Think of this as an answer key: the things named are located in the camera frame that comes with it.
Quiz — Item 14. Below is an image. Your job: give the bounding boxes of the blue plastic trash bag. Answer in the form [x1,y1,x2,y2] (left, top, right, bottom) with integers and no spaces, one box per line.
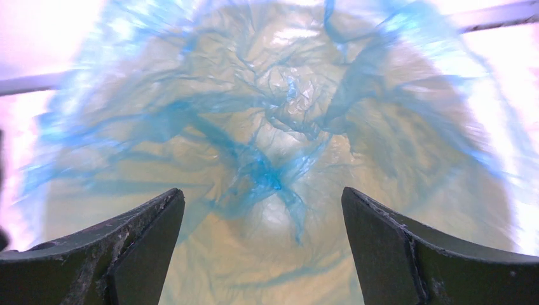
[17,0,539,305]

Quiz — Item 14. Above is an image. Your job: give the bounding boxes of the wooden clothes rack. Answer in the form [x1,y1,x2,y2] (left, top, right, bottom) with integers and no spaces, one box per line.
[1,1,538,96]

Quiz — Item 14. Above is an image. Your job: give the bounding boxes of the yellow plastic trash bin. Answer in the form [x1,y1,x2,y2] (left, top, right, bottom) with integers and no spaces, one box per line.
[42,4,517,305]

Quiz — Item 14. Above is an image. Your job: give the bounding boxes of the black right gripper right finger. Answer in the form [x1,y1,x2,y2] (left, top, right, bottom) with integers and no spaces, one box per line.
[341,187,538,304]

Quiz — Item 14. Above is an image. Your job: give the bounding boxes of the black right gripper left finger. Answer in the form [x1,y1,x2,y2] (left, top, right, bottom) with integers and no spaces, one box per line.
[1,189,185,304]

